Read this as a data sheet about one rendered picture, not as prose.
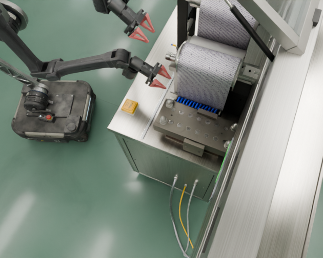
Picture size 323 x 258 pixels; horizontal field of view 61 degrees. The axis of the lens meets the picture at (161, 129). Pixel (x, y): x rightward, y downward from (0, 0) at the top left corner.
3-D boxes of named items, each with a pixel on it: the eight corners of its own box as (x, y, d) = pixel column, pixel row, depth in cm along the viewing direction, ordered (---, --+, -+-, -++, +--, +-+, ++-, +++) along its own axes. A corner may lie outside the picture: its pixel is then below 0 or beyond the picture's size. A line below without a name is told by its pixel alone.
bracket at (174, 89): (172, 85, 154) (172, 48, 126) (183, 88, 153) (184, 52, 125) (169, 92, 152) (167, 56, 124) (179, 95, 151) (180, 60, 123)
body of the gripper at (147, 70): (147, 85, 131) (134, 77, 129) (156, 68, 134) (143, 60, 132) (152, 80, 125) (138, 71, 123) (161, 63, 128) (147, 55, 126)
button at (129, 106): (127, 100, 151) (126, 98, 149) (138, 104, 150) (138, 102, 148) (121, 110, 149) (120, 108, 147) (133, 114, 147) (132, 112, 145)
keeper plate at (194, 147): (184, 146, 137) (184, 137, 127) (203, 153, 135) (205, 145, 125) (182, 150, 136) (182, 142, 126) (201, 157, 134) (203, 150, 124)
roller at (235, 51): (194, 47, 137) (195, 29, 126) (243, 62, 132) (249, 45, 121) (185, 65, 133) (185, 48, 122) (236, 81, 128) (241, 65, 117)
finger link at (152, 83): (161, 94, 132) (145, 84, 130) (167, 83, 135) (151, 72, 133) (166, 90, 126) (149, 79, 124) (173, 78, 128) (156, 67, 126)
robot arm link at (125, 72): (117, 62, 120) (119, 47, 124) (109, 76, 130) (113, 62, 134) (142, 71, 125) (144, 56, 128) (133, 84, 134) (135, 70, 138)
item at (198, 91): (177, 94, 137) (178, 72, 120) (222, 110, 132) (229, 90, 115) (177, 95, 137) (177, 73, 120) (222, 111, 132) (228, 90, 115)
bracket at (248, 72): (245, 67, 112) (246, 64, 110) (259, 71, 110) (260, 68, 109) (241, 76, 110) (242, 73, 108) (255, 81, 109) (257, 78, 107)
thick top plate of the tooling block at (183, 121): (166, 103, 141) (166, 98, 136) (241, 130, 133) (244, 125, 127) (154, 129, 135) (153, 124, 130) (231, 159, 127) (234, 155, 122)
